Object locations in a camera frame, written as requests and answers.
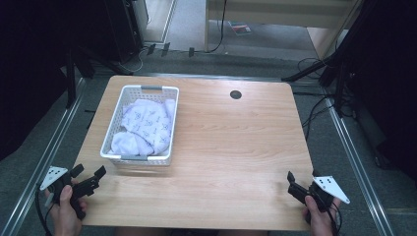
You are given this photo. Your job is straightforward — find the person's right hand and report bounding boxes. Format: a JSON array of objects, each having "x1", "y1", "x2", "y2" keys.
[{"x1": 301, "y1": 195, "x2": 342, "y2": 236}]

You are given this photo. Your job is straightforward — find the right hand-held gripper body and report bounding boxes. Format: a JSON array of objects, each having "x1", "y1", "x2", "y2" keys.
[{"x1": 287, "y1": 173, "x2": 351, "y2": 212}]

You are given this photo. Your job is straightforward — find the light wooden furniture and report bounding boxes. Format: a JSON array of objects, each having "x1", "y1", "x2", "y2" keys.
[{"x1": 204, "y1": 0, "x2": 363, "y2": 60}]

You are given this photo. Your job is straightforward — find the metal floor rail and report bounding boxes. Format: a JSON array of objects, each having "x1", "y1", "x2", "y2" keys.
[
  {"x1": 323, "y1": 88, "x2": 396, "y2": 236},
  {"x1": 0, "y1": 78, "x2": 88, "y2": 236},
  {"x1": 134, "y1": 72, "x2": 326, "y2": 85}
]

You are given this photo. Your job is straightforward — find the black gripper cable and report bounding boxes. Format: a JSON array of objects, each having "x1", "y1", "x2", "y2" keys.
[
  {"x1": 326, "y1": 201, "x2": 343, "y2": 236},
  {"x1": 34, "y1": 189, "x2": 55, "y2": 236}
]

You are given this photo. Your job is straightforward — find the white patterned cloth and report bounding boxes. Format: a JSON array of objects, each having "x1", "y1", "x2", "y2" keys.
[{"x1": 110, "y1": 98, "x2": 176, "y2": 156}]

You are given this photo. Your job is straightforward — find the white plastic basket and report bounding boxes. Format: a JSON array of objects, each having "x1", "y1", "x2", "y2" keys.
[{"x1": 99, "y1": 85, "x2": 180, "y2": 166}]

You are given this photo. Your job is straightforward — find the magazine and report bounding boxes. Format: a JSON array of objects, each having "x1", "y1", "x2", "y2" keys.
[{"x1": 229, "y1": 21, "x2": 253, "y2": 35}]

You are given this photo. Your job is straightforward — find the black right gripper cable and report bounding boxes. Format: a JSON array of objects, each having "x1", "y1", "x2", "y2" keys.
[{"x1": 326, "y1": 201, "x2": 343, "y2": 236}]

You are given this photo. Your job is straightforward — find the black cabinet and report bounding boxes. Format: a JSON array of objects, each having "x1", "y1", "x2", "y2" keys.
[{"x1": 103, "y1": 0, "x2": 146, "y2": 64}]

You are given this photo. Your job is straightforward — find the white cable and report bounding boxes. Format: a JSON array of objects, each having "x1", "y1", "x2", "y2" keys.
[{"x1": 116, "y1": 45, "x2": 149, "y2": 74}]

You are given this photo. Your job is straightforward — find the black floor cables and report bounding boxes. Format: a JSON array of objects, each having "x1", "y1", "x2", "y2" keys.
[{"x1": 292, "y1": 57, "x2": 342, "y2": 141}]

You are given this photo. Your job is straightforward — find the black stand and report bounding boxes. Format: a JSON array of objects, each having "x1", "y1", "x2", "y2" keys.
[
  {"x1": 280, "y1": 53, "x2": 348, "y2": 119},
  {"x1": 64, "y1": 45, "x2": 135, "y2": 110}
]

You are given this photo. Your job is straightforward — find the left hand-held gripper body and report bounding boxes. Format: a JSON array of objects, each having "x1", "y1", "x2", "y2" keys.
[{"x1": 38, "y1": 165, "x2": 100, "y2": 221}]

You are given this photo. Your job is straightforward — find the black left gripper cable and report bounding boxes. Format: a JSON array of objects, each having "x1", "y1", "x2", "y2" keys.
[{"x1": 34, "y1": 189, "x2": 55, "y2": 236}]

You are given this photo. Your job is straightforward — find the black hanging cable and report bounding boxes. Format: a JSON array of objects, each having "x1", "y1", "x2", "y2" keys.
[{"x1": 208, "y1": 0, "x2": 228, "y2": 54}]

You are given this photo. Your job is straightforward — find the person's left hand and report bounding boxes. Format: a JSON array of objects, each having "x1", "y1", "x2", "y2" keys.
[{"x1": 43, "y1": 184, "x2": 89, "y2": 236}]

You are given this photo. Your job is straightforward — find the black curtain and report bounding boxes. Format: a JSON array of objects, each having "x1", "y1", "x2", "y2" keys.
[
  {"x1": 0, "y1": 0, "x2": 109, "y2": 161},
  {"x1": 333, "y1": 0, "x2": 417, "y2": 180}
]

